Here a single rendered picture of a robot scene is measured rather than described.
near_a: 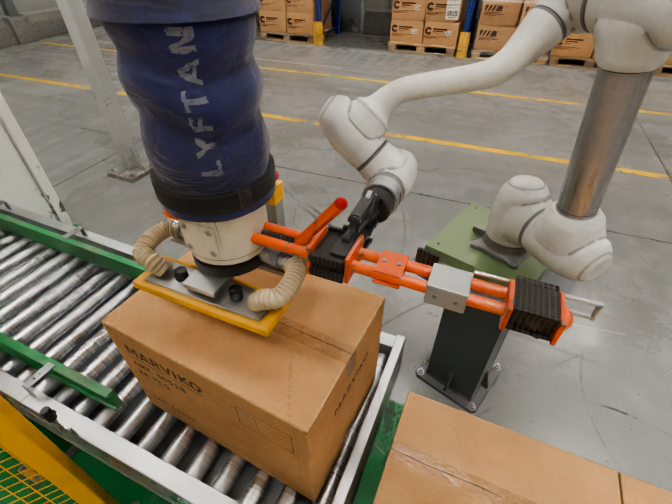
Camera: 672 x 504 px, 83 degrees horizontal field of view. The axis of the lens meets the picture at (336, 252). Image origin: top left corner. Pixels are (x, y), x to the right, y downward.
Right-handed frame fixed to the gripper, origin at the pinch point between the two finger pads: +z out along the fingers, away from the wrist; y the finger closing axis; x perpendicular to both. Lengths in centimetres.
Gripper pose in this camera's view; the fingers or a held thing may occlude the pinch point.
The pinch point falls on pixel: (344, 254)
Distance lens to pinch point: 72.4
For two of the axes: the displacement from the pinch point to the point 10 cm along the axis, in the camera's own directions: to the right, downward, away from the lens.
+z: -4.0, 6.0, -7.0
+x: -9.2, -2.5, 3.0
